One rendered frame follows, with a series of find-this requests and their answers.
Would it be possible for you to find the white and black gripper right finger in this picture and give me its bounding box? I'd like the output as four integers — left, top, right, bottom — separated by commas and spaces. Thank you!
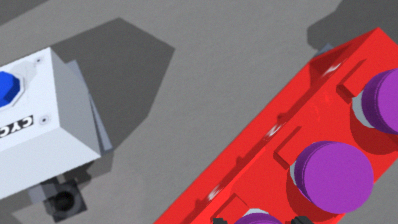
291, 216, 314, 224

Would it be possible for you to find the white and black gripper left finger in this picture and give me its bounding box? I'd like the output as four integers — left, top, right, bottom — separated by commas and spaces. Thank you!
213, 218, 228, 224

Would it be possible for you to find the white push-button control box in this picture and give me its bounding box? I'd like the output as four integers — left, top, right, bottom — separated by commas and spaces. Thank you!
0, 47, 115, 224

